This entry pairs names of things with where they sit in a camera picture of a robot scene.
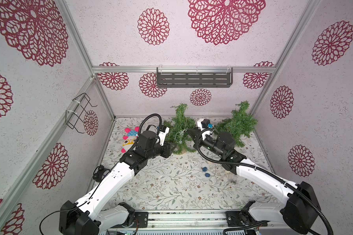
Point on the metal base rail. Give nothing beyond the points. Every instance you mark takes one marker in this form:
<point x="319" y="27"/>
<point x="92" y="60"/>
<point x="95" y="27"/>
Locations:
<point x="194" y="222"/>

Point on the grey wall shelf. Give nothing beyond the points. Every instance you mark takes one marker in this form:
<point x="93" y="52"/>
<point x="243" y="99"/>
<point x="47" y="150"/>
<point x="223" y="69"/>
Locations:
<point x="194" y="78"/>

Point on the black alarm clock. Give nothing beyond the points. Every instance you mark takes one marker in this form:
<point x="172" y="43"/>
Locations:
<point x="99" y="173"/>

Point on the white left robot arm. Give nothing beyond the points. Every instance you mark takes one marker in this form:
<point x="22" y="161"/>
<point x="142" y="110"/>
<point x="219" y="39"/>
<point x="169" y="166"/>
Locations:
<point x="106" y="188"/>

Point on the right small green christmas tree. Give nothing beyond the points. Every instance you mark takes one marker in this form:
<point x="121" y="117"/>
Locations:
<point x="240" y="125"/>

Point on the clear plastic battery box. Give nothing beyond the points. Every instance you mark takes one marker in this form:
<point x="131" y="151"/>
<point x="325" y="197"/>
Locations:
<point x="232" y="178"/>

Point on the white pink plush toy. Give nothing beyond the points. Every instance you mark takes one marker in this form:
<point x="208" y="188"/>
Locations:
<point x="129" y="138"/>

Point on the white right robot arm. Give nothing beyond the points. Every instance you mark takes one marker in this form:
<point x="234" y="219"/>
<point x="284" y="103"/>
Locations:
<point x="297" y="205"/>

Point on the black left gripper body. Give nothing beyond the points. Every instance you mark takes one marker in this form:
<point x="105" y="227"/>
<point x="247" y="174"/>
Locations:
<point x="163" y="151"/>

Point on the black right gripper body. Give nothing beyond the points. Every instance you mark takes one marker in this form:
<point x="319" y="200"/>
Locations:
<point x="197" y="136"/>

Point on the small green christmas tree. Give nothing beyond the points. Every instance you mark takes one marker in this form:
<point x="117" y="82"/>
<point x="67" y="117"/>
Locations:
<point x="240" y="125"/>
<point x="180" y="121"/>

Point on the black wire wall rack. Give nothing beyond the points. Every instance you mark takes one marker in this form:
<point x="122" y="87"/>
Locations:
<point x="82" y="118"/>

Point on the left small green christmas tree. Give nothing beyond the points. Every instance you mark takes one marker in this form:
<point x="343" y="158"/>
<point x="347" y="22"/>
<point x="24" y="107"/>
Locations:
<point x="180" y="121"/>

